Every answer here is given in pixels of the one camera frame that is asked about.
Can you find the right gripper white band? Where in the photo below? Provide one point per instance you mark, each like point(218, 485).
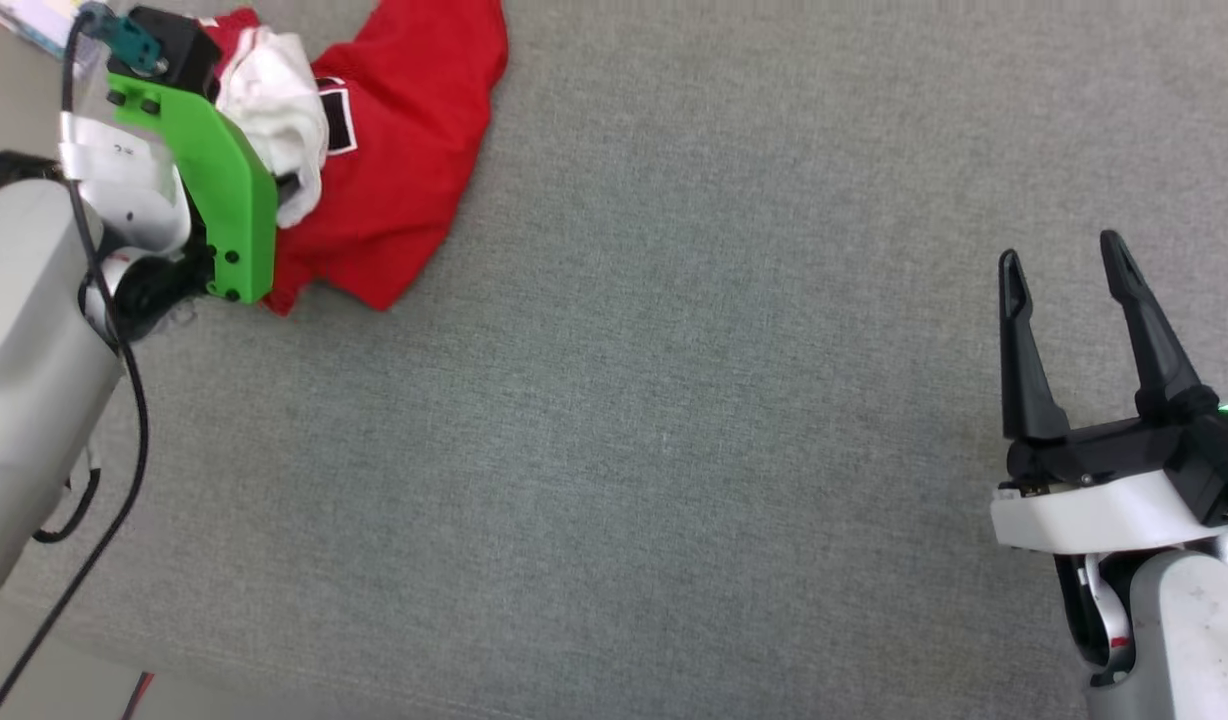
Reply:
point(1104, 510)

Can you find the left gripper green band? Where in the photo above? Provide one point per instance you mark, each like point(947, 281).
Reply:
point(229, 190)

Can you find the red and white jersey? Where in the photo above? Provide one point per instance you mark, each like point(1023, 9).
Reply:
point(394, 180)

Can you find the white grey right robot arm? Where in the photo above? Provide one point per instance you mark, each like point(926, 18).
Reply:
point(1194, 640)

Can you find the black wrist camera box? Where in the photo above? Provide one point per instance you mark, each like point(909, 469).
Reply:
point(179, 45)

